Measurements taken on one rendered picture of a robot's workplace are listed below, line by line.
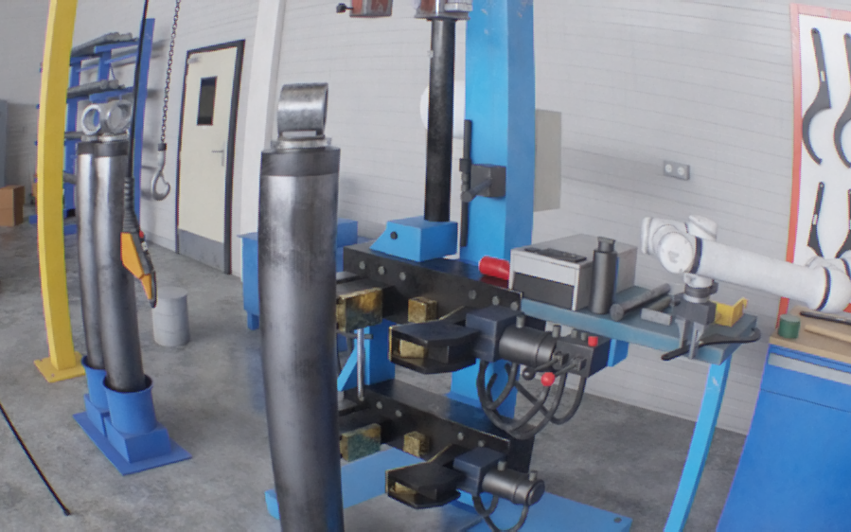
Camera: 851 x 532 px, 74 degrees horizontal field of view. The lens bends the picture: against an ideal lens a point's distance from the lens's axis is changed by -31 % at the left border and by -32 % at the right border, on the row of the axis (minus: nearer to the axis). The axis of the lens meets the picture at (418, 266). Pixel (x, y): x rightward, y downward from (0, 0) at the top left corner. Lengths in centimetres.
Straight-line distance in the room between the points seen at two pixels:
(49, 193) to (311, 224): 261
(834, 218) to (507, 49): 195
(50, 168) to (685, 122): 359
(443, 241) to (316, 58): 327
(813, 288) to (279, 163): 141
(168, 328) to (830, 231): 410
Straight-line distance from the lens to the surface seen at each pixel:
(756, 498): 276
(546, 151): 297
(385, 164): 507
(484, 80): 250
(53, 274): 433
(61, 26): 425
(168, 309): 481
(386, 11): 237
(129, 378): 324
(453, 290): 236
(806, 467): 266
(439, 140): 254
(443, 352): 208
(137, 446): 334
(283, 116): 192
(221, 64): 673
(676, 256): 159
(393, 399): 265
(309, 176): 190
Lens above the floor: 165
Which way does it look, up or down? 14 degrees down
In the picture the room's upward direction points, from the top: 2 degrees clockwise
